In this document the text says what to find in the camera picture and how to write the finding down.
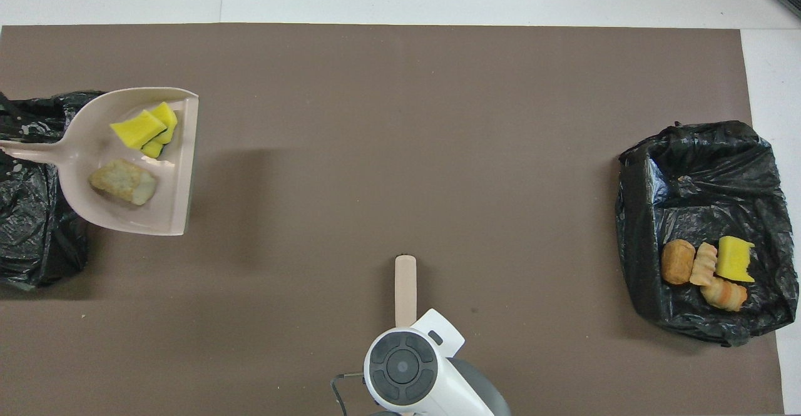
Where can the beige hand brush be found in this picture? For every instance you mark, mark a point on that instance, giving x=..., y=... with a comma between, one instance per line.
x=405, y=284

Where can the round brown bun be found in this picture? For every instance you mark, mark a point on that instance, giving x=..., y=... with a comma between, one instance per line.
x=678, y=262

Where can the beige plastic dustpan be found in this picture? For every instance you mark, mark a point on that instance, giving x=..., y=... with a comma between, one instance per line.
x=94, y=147

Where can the pale ridged bread piece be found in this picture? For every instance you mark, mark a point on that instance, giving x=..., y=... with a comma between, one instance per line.
x=704, y=264

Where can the yellow sponge with green pad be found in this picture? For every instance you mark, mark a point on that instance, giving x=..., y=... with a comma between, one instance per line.
x=733, y=258

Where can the striped orange bread roll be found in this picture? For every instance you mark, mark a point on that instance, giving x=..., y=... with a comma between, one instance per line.
x=724, y=295

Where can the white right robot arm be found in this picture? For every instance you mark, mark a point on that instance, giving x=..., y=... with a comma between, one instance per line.
x=407, y=372

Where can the black bag-lined bin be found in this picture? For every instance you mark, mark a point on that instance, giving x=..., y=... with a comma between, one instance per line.
x=707, y=172

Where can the black bag over pink bin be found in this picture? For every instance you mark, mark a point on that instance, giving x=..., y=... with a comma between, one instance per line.
x=31, y=241

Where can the brown table mat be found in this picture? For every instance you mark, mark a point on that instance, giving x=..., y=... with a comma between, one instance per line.
x=407, y=153

